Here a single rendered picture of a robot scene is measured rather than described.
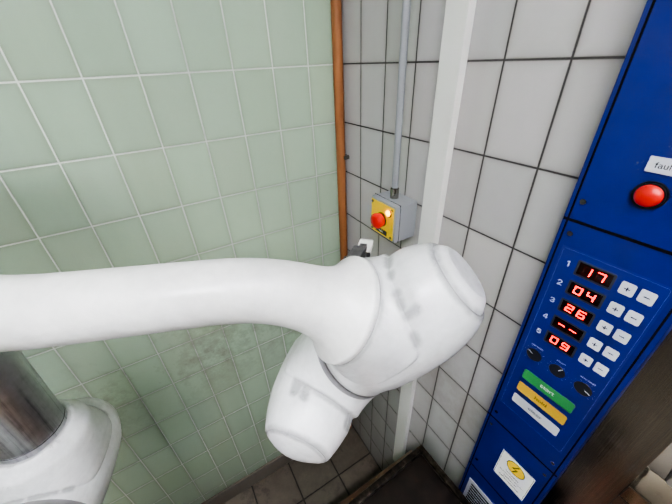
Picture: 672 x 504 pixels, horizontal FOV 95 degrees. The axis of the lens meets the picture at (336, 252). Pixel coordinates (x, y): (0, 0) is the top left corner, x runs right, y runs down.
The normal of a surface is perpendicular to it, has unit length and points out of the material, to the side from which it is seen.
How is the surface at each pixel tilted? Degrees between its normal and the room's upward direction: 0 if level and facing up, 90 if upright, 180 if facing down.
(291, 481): 0
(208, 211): 90
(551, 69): 90
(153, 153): 90
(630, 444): 90
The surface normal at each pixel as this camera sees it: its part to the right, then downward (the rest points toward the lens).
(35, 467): 0.49, -0.25
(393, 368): -0.01, 0.64
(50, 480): 0.65, 0.10
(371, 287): -0.29, -0.54
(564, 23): -0.86, 0.30
